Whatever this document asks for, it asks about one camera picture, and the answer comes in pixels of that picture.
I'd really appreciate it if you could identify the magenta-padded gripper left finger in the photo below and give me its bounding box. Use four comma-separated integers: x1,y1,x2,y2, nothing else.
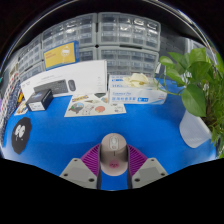
59,143,103,190

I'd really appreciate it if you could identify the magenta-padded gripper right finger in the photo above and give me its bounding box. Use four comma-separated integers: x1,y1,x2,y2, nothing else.
126,143,169,190

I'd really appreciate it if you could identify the pink computer mouse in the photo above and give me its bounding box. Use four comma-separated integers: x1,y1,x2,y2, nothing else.
99,133,129,177

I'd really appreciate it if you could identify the black scalloped mouse pad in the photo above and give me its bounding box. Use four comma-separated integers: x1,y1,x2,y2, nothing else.
11,116,33,155

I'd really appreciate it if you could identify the green plant in white pot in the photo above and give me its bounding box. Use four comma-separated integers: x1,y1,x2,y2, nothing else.
159,47,224,159

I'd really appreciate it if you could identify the white blue glove box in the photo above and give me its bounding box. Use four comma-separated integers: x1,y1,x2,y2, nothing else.
108,73,168,105

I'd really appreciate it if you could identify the small black box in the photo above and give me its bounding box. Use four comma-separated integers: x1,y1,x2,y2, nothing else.
25,88,54,112

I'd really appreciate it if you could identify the navy polka dot cloth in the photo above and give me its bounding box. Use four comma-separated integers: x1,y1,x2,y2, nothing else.
0,81,23,148

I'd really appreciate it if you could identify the white keyboard box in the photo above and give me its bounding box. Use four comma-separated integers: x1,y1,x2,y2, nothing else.
20,59,108,101

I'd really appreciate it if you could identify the red white plaid cloth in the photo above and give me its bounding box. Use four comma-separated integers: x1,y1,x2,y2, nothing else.
0,71,20,113

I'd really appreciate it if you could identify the yellow blue box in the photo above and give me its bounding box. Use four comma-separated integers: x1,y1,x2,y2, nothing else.
43,40,80,70

